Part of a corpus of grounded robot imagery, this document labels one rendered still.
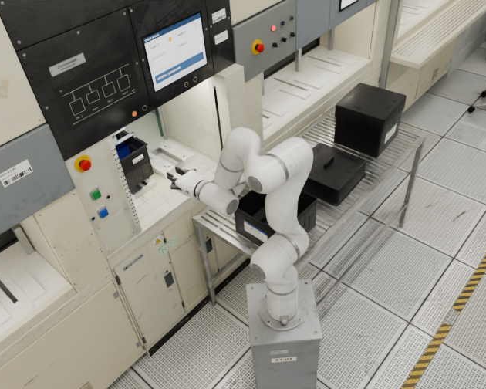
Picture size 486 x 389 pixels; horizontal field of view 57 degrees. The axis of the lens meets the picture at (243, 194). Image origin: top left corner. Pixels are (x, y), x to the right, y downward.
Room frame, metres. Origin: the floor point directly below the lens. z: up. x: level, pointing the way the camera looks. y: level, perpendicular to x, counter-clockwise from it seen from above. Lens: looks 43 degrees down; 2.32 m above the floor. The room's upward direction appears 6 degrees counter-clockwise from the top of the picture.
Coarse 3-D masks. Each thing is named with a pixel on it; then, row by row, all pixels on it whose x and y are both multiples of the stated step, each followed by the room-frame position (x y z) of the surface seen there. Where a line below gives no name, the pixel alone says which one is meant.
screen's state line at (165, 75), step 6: (198, 54) 1.73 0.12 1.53; (186, 60) 1.68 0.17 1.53; (192, 60) 1.70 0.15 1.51; (198, 60) 1.73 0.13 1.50; (174, 66) 1.64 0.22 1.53; (180, 66) 1.66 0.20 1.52; (186, 66) 1.68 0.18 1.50; (168, 72) 1.61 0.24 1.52; (174, 72) 1.63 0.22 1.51; (156, 78) 1.57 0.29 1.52; (162, 78) 1.59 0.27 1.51
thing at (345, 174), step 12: (324, 144) 1.92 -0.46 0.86; (324, 156) 1.82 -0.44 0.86; (336, 156) 1.81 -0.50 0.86; (348, 156) 1.80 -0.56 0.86; (312, 168) 1.73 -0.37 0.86; (324, 168) 1.72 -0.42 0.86; (336, 168) 1.71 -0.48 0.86; (348, 168) 1.71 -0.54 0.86; (360, 168) 1.71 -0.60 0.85; (312, 180) 1.65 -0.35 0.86; (324, 180) 1.64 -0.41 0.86; (336, 180) 1.63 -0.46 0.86; (348, 180) 1.62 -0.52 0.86; (360, 180) 1.72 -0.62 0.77; (312, 192) 1.65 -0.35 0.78; (324, 192) 1.60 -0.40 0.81; (336, 192) 1.56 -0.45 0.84; (348, 192) 1.63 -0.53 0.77; (336, 204) 1.55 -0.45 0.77
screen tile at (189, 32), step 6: (198, 24) 1.74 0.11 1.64; (180, 30) 1.68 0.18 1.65; (186, 30) 1.70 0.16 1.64; (192, 30) 1.72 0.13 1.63; (198, 30) 1.74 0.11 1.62; (180, 36) 1.67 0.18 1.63; (186, 36) 1.69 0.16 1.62; (198, 36) 1.74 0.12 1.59; (192, 42) 1.71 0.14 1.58; (198, 42) 1.74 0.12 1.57; (186, 48) 1.69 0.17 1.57; (192, 48) 1.71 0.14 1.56; (198, 48) 1.73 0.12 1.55; (180, 54) 1.66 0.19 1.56; (186, 54) 1.68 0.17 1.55
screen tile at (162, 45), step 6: (168, 36) 1.64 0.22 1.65; (156, 42) 1.59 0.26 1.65; (162, 42) 1.61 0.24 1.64; (174, 42) 1.65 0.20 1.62; (150, 48) 1.57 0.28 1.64; (156, 48) 1.59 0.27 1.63; (162, 48) 1.61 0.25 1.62; (168, 48) 1.63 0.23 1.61; (174, 48) 1.65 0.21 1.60; (150, 54) 1.57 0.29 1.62; (156, 54) 1.59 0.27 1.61; (174, 54) 1.65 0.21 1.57; (162, 60) 1.60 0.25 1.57; (168, 60) 1.62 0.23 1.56; (174, 60) 1.64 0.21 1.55; (156, 66) 1.58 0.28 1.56; (162, 66) 1.60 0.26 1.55; (156, 72) 1.57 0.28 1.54
